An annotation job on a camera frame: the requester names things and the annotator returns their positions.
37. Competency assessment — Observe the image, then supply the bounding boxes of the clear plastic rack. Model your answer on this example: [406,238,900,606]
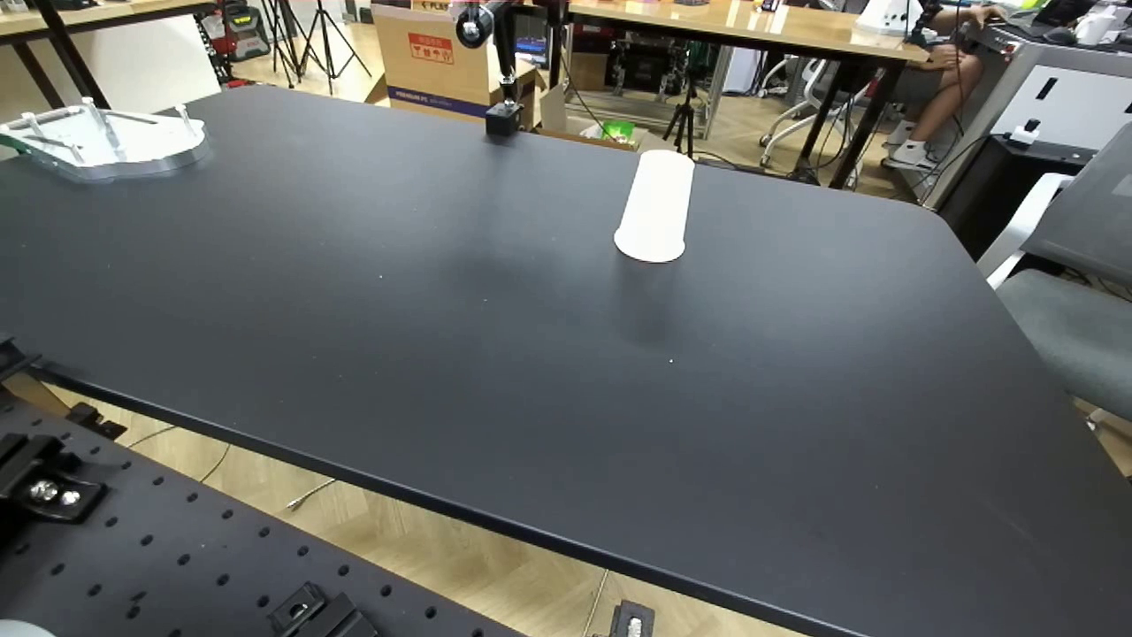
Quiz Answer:
[0,99,208,184]

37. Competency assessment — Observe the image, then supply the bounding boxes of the white paper cup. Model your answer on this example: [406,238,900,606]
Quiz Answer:
[612,146,696,266]

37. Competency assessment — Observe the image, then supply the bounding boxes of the short black tripod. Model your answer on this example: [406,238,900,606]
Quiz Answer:
[663,77,707,160]

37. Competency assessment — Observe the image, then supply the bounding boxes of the brown cardboard box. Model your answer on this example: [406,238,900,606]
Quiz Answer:
[372,0,524,116]

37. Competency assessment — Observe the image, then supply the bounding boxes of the small metal plate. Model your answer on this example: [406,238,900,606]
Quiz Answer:
[605,596,659,637]

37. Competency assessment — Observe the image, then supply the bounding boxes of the white office chair base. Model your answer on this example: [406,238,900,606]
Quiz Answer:
[756,49,856,168]

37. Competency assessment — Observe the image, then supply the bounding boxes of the long wooden table black legs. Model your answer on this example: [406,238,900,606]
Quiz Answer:
[564,0,935,189]

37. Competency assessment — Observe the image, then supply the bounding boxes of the tall black tripod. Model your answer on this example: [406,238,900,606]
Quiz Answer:
[291,0,374,87]

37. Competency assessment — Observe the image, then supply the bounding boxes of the seated person's leg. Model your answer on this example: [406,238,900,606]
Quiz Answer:
[883,5,991,175]

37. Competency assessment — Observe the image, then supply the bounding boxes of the black perforated mounting board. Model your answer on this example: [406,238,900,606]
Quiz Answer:
[0,385,524,637]

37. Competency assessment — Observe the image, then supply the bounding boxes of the white flat board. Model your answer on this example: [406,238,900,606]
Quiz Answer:
[49,13,228,116]

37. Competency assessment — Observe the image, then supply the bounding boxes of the grey office chair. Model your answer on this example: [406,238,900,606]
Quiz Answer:
[994,121,1132,424]

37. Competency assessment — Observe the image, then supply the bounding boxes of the grey cabinet with white panel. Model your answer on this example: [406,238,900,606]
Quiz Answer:
[916,33,1132,261]

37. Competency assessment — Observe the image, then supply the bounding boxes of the small wooden table black legs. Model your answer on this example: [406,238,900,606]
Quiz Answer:
[0,0,222,114]

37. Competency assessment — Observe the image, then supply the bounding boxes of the round black camera head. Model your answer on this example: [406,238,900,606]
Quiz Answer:
[452,4,498,53]

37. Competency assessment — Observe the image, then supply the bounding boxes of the black square bracket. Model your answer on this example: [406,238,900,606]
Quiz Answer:
[264,578,383,637]

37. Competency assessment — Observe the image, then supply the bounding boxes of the black bracket with silver bolts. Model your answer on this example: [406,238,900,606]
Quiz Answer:
[0,432,109,529]

